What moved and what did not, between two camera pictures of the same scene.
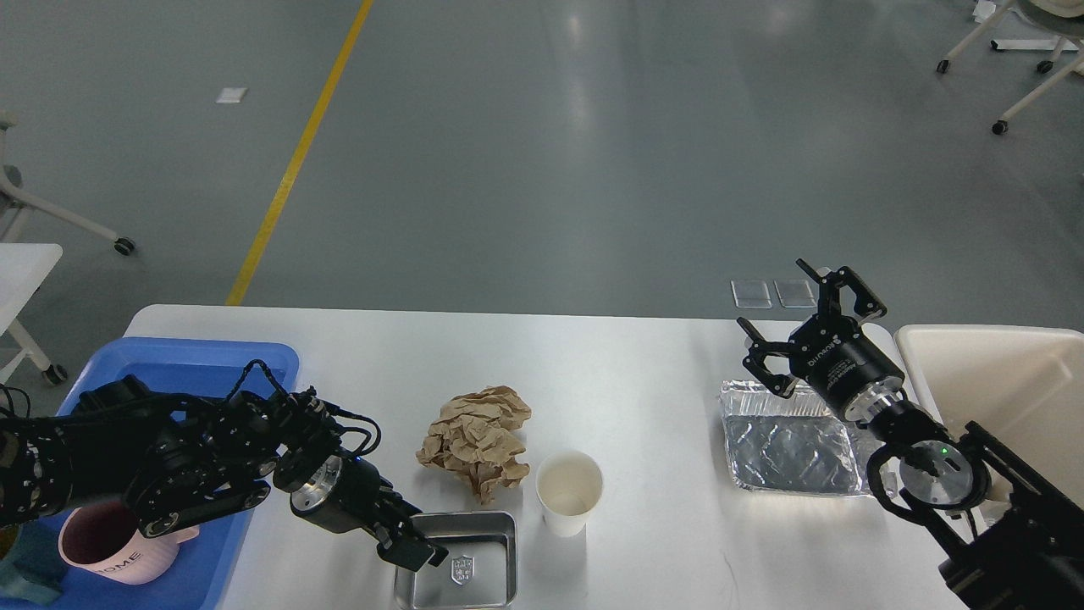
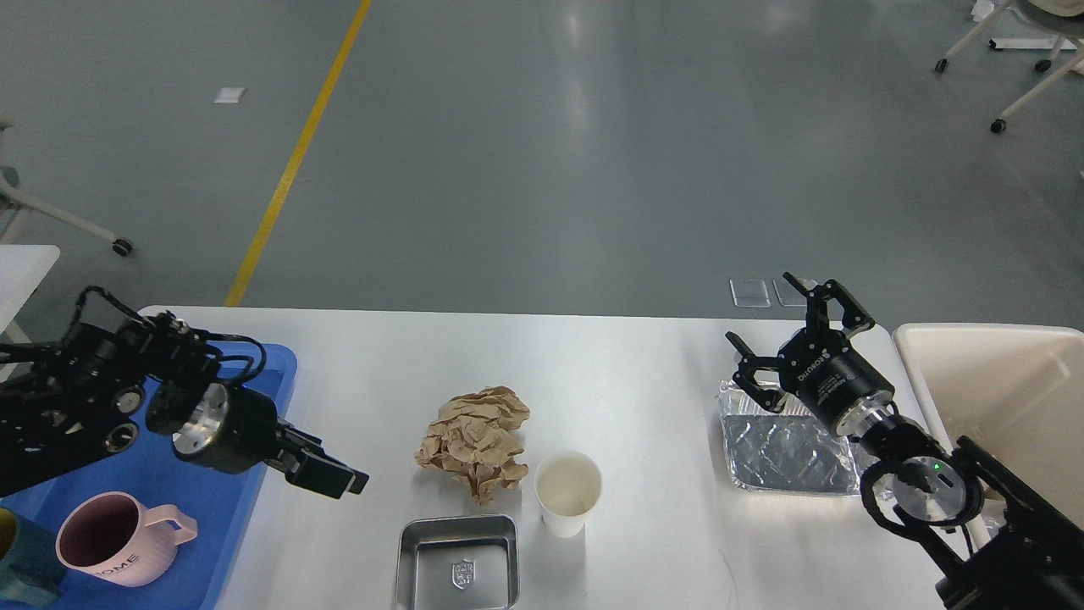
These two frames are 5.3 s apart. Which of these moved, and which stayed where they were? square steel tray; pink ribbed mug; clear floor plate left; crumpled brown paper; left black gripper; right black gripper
Moved: right black gripper; left black gripper
Stayed: clear floor plate left; crumpled brown paper; pink ribbed mug; square steel tray
